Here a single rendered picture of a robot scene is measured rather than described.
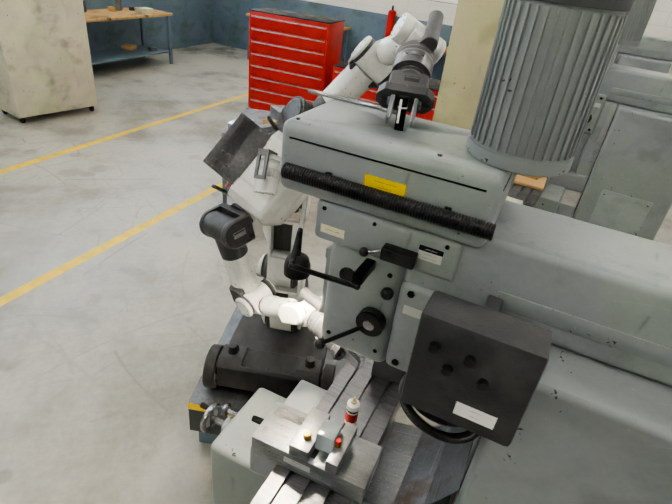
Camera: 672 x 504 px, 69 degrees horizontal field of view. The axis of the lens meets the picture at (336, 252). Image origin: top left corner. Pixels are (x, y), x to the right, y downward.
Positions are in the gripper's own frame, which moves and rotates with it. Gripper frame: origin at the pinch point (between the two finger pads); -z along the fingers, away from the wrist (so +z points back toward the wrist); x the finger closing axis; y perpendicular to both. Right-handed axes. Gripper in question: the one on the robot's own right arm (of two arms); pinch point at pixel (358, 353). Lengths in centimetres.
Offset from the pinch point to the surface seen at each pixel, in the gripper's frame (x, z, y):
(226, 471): -28, 25, 60
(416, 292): -5.9, -17.0, -35.3
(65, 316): -27, 219, 126
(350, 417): 0.4, -1.3, 26.5
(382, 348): -5.7, -11.4, -14.1
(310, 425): -15.5, 0.2, 19.5
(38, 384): -57, 169, 125
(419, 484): 2.5, -28.5, 30.0
